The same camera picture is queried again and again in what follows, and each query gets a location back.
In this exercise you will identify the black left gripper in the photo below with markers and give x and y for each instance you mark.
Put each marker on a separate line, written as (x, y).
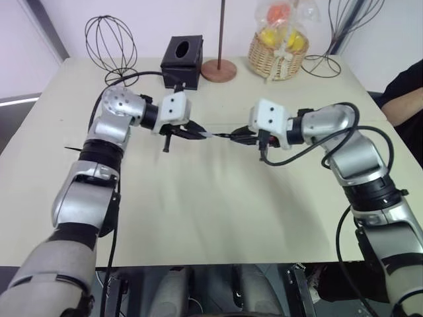
(172, 130)

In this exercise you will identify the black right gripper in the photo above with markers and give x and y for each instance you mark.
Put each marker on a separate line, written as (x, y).
(269, 138)

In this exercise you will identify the white marker cap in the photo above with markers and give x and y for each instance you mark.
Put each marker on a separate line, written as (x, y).
(207, 134)

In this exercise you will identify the thin black marker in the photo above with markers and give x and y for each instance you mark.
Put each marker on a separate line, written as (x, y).
(222, 134)

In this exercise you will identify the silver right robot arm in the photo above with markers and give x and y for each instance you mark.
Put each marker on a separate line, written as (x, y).
(357, 155)

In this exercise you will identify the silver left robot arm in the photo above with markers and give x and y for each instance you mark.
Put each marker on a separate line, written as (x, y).
(99, 128)

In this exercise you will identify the black tissue box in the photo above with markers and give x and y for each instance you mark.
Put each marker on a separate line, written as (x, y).
(180, 71)

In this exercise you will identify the wooden pole stand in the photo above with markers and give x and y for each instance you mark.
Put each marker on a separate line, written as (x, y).
(219, 71)

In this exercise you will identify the woven wicker basket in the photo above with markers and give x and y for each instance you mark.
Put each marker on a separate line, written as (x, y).
(264, 59)

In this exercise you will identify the yellow fruit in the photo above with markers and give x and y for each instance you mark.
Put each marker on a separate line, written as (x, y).
(269, 35)
(295, 40)

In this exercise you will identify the orange fruit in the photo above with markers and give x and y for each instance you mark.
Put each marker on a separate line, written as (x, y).
(279, 11)

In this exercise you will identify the wicker basket with fruit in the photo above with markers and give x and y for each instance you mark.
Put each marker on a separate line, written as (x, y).
(307, 13)

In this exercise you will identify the person in black clothing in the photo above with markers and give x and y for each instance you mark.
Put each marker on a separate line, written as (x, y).
(408, 95)

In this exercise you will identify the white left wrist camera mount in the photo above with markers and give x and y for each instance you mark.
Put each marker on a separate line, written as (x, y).
(173, 109)

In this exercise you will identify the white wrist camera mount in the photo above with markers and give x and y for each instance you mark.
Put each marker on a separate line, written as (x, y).
(173, 109)
(269, 114)

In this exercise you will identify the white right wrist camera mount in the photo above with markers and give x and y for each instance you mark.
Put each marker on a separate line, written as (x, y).
(269, 114)

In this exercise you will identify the black metal bracket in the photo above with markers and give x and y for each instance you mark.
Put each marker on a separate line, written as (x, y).
(302, 287)
(117, 292)

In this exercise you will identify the dark grey wall post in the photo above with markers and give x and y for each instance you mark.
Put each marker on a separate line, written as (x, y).
(46, 26)

